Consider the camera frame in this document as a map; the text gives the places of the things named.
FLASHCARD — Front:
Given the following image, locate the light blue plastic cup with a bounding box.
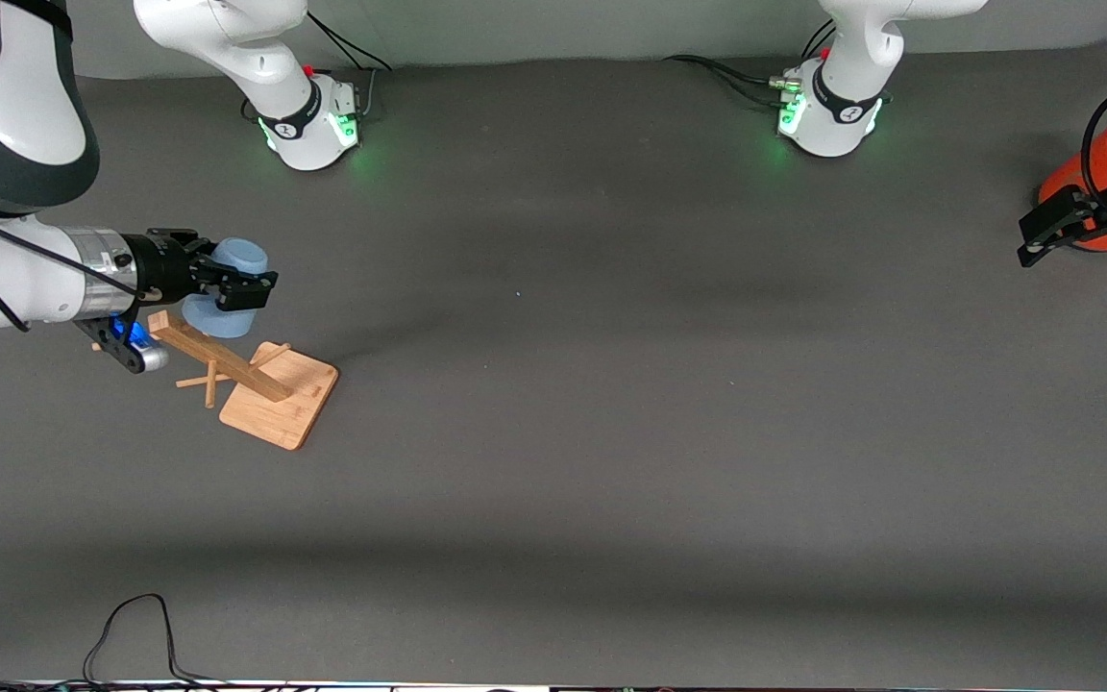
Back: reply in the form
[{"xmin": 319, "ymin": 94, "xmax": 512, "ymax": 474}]
[{"xmin": 182, "ymin": 237, "xmax": 269, "ymax": 339}]

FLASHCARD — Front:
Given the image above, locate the wooden cup rack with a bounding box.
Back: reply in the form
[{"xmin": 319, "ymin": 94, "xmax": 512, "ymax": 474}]
[{"xmin": 92, "ymin": 309, "xmax": 340, "ymax": 452}]

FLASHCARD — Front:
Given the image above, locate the orange cylindrical can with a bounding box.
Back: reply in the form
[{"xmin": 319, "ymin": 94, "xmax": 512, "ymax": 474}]
[{"xmin": 1038, "ymin": 82, "xmax": 1107, "ymax": 253}]

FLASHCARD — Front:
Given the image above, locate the dark grey table mat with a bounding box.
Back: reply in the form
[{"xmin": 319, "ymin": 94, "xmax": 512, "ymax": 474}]
[{"xmin": 0, "ymin": 37, "xmax": 1107, "ymax": 687}]

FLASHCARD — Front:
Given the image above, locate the black right arm base cable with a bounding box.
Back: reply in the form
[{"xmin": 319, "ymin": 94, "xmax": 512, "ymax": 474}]
[{"xmin": 307, "ymin": 12, "xmax": 391, "ymax": 122}]

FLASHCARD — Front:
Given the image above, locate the black arm base cable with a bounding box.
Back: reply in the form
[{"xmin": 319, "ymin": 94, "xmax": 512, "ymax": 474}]
[
  {"xmin": 307, "ymin": 12, "xmax": 391, "ymax": 122},
  {"xmin": 664, "ymin": 19, "xmax": 838, "ymax": 109}
]

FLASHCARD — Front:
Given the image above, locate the looped black floor cable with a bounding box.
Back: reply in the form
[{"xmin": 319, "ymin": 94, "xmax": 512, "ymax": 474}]
[{"xmin": 83, "ymin": 594, "xmax": 228, "ymax": 689}]

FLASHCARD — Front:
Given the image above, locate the black left arm base cable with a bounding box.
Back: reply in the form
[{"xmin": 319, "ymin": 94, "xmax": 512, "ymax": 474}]
[{"xmin": 664, "ymin": 19, "xmax": 838, "ymax": 109}]

